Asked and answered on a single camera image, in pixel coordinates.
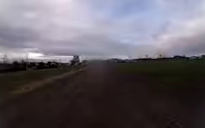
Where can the tall pale building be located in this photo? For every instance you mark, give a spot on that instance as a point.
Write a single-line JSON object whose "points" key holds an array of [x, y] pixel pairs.
{"points": [[75, 60]]}

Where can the brown dirt gravel track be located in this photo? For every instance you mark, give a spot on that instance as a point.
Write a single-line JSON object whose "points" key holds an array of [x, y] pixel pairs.
{"points": [[100, 100]]}

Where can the flat green field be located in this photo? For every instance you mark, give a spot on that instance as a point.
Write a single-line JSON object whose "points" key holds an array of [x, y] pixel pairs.
{"points": [[170, 71]]}

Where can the row of low buildings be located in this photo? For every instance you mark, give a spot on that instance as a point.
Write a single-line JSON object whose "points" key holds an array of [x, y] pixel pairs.
{"points": [[176, 57]]}

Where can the grass verge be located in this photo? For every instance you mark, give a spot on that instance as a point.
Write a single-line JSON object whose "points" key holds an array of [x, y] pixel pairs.
{"points": [[26, 79]]}

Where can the row of dark bushes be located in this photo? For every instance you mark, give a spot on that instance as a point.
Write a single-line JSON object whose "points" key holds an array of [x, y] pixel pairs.
{"points": [[20, 65]]}

